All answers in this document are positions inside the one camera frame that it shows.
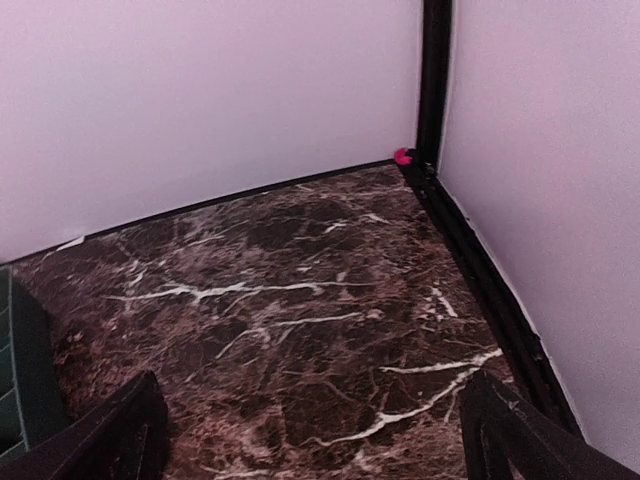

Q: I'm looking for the black right corner post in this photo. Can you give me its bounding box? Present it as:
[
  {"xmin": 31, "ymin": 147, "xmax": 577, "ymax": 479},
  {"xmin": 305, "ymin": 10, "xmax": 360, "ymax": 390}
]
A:
[{"xmin": 416, "ymin": 0, "xmax": 454, "ymax": 171}]

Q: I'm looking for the green divided organizer tray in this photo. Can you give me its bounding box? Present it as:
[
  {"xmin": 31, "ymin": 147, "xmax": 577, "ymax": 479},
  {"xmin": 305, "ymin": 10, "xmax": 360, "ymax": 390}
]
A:
[{"xmin": 1, "ymin": 268, "xmax": 68, "ymax": 463}]

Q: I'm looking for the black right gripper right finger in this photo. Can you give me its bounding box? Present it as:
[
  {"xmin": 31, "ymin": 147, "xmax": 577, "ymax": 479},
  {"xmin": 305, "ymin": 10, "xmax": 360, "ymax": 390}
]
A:
[{"xmin": 460, "ymin": 370, "xmax": 639, "ymax": 479}]

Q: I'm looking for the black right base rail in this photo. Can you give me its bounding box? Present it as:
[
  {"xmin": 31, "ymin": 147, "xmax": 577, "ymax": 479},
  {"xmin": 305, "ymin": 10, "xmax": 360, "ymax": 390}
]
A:
[{"xmin": 399, "ymin": 165, "xmax": 584, "ymax": 439}]

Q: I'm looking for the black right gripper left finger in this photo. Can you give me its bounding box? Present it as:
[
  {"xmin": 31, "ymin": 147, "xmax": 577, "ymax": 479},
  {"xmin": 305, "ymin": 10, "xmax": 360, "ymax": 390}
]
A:
[{"xmin": 1, "ymin": 370, "xmax": 168, "ymax": 480}]

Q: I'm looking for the small pink clip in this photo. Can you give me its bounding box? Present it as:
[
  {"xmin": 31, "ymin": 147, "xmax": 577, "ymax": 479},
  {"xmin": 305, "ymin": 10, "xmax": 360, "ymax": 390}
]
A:
[{"xmin": 394, "ymin": 148, "xmax": 413, "ymax": 166}]

